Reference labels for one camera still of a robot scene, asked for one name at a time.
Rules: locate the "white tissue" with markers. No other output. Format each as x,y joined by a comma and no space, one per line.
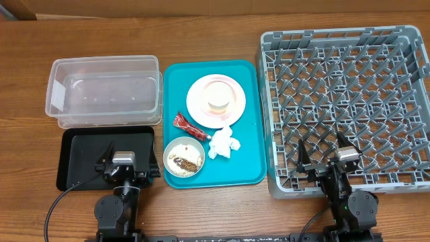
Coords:
222,143

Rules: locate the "teal serving tray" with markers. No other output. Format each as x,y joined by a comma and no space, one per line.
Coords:
245,166

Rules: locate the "clear plastic bin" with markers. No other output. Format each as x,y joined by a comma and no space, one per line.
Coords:
105,91

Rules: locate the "grey bowl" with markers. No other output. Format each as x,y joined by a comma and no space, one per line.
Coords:
184,140

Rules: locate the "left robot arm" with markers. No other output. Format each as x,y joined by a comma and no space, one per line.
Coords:
116,214

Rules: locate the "black plastic tray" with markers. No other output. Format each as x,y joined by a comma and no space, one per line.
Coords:
82,147

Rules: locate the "grey dishwasher rack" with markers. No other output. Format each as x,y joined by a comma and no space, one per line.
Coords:
370,84

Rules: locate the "rice food leftovers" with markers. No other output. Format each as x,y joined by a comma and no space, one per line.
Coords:
184,160

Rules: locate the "pale green cup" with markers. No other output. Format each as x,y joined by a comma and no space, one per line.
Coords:
218,95

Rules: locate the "large pink plate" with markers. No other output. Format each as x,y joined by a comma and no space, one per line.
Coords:
193,103

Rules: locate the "red snack wrapper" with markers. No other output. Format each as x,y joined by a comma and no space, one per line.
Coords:
182,123

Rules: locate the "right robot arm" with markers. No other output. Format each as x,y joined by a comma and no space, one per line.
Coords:
354,212

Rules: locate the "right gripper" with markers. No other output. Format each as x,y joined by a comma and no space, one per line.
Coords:
316,173

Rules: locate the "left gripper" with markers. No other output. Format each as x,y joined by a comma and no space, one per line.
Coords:
154,169

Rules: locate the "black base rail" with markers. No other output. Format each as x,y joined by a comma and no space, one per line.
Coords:
292,237

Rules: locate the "small pink bowl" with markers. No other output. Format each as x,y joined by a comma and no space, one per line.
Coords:
205,106

